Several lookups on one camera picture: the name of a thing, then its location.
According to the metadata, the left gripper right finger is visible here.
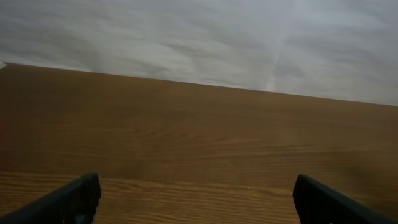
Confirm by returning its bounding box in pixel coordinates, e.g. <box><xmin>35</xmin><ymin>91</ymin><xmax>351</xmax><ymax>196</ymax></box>
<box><xmin>292</xmin><ymin>174</ymin><xmax>398</xmax><ymax>224</ymax></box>

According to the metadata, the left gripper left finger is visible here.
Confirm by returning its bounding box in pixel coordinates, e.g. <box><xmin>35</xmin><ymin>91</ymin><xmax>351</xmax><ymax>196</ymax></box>
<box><xmin>0</xmin><ymin>172</ymin><xmax>103</xmax><ymax>224</ymax></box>

